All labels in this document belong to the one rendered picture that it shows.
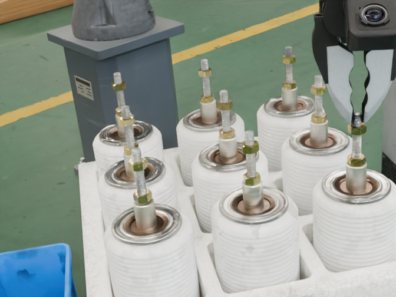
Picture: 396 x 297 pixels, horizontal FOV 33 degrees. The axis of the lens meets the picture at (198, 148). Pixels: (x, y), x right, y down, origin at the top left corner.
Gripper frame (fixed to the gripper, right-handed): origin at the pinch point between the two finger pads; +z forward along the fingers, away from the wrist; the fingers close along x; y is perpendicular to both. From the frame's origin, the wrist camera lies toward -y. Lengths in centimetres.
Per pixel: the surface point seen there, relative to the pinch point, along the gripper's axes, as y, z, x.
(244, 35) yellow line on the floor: 136, 35, 19
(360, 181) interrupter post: -0.4, 8.0, -0.4
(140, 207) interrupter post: -7.3, 6.3, 22.7
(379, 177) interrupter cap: 2.2, 9.0, -2.7
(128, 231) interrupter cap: -7.7, 9.0, 24.2
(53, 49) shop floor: 133, 35, 80
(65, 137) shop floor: 68, 34, 57
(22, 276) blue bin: 7, 26, 45
